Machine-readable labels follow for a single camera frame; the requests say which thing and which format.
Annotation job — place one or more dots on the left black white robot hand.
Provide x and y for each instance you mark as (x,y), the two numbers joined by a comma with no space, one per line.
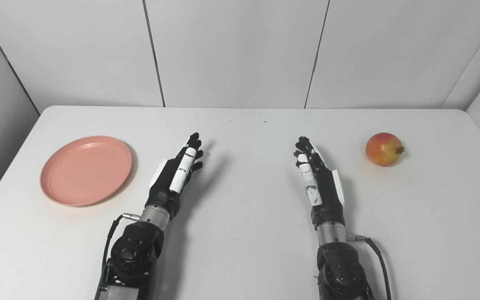
(169,183)

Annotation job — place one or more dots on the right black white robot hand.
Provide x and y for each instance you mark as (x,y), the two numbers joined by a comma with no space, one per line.
(327,187)

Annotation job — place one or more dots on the red yellow pomegranate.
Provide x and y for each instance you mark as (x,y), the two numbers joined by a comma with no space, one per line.
(382,149)

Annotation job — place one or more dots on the pink round plate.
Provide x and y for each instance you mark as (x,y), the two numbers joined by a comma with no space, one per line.
(86,171)

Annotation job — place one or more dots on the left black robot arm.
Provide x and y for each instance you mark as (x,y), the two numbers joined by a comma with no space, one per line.
(138,250)

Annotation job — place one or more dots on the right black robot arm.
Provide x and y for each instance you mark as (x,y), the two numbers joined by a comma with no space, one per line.
(340,266)

